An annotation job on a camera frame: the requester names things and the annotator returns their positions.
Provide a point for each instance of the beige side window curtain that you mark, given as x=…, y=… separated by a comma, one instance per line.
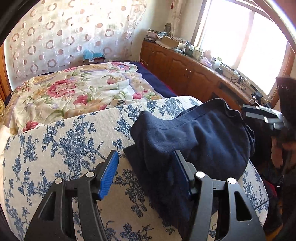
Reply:
x=176, y=9

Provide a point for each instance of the window with wooden frame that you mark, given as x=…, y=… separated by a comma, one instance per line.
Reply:
x=247, y=42

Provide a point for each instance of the wooden slatted wardrobe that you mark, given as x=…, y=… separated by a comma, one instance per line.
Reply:
x=5, y=88

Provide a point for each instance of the navy printed t-shirt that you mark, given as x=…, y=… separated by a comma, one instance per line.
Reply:
x=213, y=137

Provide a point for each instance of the white bottle green cap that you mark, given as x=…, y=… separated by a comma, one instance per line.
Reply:
x=217, y=63

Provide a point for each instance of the long wooden side cabinet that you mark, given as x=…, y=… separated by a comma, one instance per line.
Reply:
x=186, y=76

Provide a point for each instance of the blue floral white blanket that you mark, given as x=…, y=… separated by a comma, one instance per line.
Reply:
x=68, y=149

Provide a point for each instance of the navy blue bed sheet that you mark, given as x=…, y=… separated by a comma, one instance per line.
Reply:
x=157, y=84

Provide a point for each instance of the blue toy on box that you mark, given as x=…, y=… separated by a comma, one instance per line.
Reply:
x=95, y=57

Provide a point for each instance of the circle pattern sheer curtain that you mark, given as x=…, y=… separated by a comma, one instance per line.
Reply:
x=54, y=35

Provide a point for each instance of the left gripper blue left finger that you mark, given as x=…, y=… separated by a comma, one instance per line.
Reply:
x=106, y=173

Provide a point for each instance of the person's right hand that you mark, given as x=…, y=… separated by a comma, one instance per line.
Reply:
x=276, y=153

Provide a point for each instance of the cardboard box on cabinet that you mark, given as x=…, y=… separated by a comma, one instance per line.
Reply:
x=169, y=42

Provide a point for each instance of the floral pink quilt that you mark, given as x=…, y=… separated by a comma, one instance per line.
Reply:
x=48, y=98

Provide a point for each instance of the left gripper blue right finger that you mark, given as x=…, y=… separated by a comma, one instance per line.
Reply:
x=183, y=174

